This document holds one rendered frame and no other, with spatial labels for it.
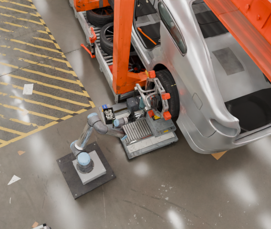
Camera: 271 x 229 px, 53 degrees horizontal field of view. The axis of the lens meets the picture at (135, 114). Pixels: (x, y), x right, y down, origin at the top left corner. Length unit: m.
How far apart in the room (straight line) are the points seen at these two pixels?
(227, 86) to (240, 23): 2.55
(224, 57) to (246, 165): 1.69
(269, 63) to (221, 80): 2.64
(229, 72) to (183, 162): 1.49
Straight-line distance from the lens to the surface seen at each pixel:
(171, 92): 3.46
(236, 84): 4.08
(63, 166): 3.85
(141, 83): 4.12
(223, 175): 4.41
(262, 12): 1.44
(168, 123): 4.27
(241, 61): 4.28
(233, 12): 1.55
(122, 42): 3.31
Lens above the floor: 3.86
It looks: 58 degrees down
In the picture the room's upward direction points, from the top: 9 degrees clockwise
